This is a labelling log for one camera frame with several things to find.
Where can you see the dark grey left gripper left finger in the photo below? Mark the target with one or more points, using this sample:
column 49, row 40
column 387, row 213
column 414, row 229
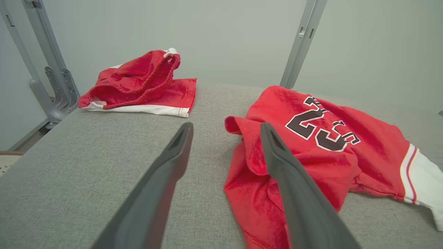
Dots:
column 152, row 207

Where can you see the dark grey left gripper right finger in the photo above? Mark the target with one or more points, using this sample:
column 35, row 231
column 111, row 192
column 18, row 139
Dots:
column 304, row 207

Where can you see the red number 23 basketball jersey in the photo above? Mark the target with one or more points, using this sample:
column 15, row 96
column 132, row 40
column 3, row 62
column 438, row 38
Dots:
column 363, row 162

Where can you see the red shorts with white trim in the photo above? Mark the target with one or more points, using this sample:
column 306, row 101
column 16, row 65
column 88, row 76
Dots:
column 138, row 79

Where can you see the beige perforated laundry basket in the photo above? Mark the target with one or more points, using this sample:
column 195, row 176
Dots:
column 8, row 162

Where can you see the grey metal frame post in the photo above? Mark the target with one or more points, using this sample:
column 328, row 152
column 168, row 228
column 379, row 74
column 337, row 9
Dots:
column 52, row 62
column 304, row 38

